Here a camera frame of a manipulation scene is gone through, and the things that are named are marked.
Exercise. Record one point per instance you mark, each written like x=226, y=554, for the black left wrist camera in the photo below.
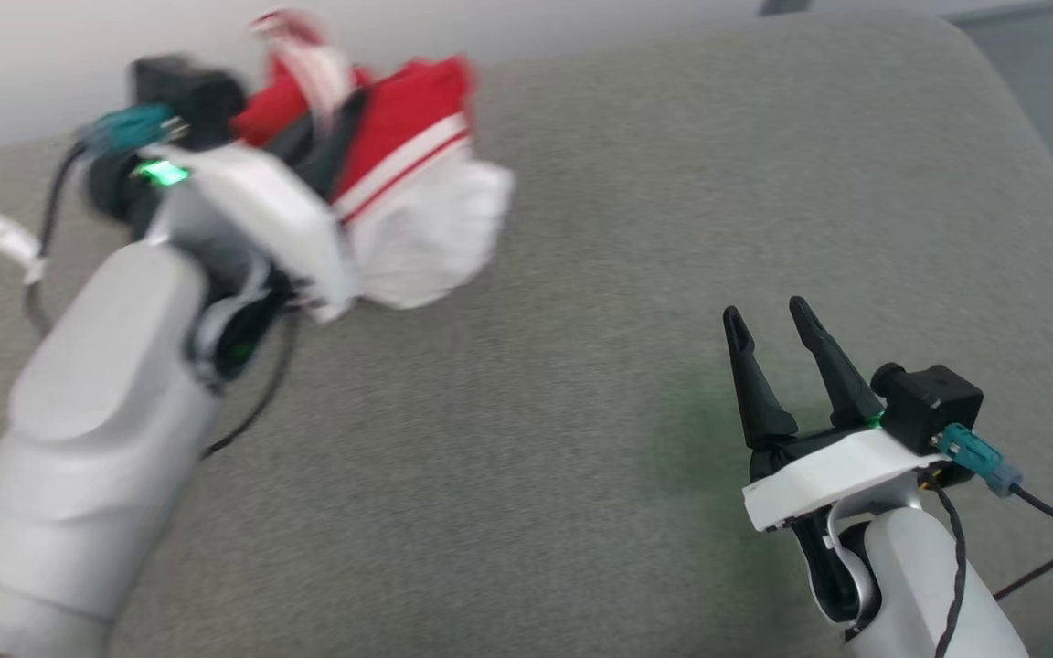
x=188, y=96

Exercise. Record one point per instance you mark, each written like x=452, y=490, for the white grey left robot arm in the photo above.
x=97, y=439

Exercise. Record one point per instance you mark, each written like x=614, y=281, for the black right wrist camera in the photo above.
x=933, y=402

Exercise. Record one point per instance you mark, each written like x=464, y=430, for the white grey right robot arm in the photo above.
x=929, y=585

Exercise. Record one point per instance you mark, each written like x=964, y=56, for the grey fabric sofa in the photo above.
x=581, y=411

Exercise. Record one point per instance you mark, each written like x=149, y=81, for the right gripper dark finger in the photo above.
x=837, y=379
x=760, y=393

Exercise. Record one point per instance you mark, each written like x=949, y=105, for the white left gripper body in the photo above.
x=252, y=206

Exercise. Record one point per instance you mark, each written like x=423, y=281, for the red white basketball jersey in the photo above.
x=408, y=119

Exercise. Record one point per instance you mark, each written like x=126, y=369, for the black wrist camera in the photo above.
x=188, y=96
x=933, y=402

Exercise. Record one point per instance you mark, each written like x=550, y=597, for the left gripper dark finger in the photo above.
x=330, y=142

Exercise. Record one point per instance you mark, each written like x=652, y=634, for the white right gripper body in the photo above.
x=837, y=475

